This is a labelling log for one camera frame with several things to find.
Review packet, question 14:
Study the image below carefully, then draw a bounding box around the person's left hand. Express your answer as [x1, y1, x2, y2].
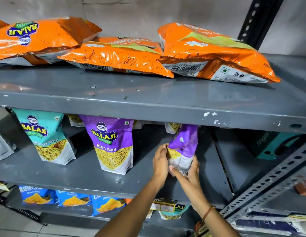
[153, 143, 170, 183]

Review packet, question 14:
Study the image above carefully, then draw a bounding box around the person's right hand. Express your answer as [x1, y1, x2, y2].
[169, 155, 206, 211]

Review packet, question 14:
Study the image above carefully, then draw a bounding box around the purple snack pouch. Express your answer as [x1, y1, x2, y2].
[167, 124, 198, 177]
[79, 115, 134, 175]

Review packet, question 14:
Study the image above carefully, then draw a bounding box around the person's right forearm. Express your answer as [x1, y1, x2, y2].
[192, 205, 241, 237]

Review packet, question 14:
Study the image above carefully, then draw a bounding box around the person's left forearm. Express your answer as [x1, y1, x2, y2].
[95, 179, 166, 237]

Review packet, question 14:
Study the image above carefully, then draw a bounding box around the snack pouch with yellow print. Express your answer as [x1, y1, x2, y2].
[67, 114, 86, 128]
[164, 122, 182, 134]

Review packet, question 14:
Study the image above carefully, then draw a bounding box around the paper shelf label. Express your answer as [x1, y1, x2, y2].
[151, 198, 177, 213]

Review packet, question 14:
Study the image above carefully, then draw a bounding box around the small teal snack packet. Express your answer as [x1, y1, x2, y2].
[159, 204, 190, 221]

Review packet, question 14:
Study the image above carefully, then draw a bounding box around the grey metal shelf rack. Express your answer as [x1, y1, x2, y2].
[0, 54, 306, 237]

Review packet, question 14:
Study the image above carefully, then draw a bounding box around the upright purple snack pouch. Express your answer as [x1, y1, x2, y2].
[79, 115, 134, 175]

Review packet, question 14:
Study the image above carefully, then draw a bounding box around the blue snack packet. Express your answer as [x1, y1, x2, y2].
[91, 195, 127, 216]
[56, 190, 92, 207]
[19, 185, 58, 205]

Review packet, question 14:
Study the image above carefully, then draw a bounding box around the grey slotted angle bar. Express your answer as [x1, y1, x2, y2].
[219, 140, 306, 220]

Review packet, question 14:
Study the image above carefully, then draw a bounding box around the teal cardboard box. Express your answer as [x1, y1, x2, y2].
[250, 130, 302, 161]

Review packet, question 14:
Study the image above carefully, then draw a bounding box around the dark blue packet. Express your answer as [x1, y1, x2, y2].
[235, 212, 306, 235]

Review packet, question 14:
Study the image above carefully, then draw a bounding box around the large orange chips bag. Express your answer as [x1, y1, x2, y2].
[0, 16, 103, 62]
[158, 22, 281, 84]

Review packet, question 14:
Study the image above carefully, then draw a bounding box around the teal snack pouch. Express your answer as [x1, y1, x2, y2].
[12, 108, 77, 166]

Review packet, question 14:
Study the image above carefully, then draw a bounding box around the reddish brown packet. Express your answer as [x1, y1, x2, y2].
[294, 180, 306, 197]

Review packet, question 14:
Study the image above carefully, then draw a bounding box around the white grey snack pouch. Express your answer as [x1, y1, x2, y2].
[0, 128, 17, 160]

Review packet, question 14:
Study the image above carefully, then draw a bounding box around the orange thread bracelet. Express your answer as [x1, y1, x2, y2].
[201, 206, 216, 223]

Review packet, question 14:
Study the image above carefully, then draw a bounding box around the black slotted upright post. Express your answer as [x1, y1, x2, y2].
[237, 0, 286, 51]

